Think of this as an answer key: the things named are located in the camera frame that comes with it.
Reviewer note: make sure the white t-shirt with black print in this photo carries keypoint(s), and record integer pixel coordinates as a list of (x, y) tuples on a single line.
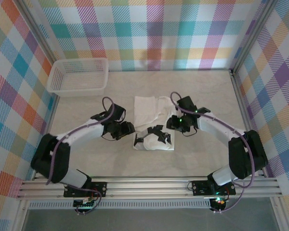
[(144, 108)]

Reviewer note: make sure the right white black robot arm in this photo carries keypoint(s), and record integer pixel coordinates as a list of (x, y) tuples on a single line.
[(212, 131)]

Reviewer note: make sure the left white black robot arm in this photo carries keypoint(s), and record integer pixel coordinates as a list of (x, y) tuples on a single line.
[(86, 132)]

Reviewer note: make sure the white plastic mesh basket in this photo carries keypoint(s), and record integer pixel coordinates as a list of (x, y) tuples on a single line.
[(77, 77)]

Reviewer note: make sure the right aluminium table side rail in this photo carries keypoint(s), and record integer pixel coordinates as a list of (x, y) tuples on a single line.
[(239, 96)]

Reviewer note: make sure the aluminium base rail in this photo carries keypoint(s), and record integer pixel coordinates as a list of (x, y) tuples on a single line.
[(147, 187)]

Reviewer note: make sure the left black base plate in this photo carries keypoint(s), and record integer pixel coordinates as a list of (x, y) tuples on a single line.
[(101, 187)]

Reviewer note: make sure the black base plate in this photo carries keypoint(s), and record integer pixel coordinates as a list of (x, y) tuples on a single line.
[(101, 187), (200, 186)]

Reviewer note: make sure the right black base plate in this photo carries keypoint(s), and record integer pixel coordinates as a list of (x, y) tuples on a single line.
[(200, 186)]

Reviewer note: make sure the right aluminium corner post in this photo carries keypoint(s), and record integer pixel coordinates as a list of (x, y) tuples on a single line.
[(253, 33)]

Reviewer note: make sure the aluminium corner post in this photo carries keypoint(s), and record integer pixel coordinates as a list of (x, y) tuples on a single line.
[(39, 33), (253, 33)]

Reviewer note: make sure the left aluminium corner post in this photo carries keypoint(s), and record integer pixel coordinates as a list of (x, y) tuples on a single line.
[(39, 33)]

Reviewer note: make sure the left aluminium frame leg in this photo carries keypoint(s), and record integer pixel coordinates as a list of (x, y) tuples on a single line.
[(20, 216)]

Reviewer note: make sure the aluminium frame leg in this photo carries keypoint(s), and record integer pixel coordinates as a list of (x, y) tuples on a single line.
[(280, 214), (20, 216)]

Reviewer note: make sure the right aluminium frame leg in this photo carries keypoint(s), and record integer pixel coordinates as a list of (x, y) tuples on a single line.
[(280, 214)]

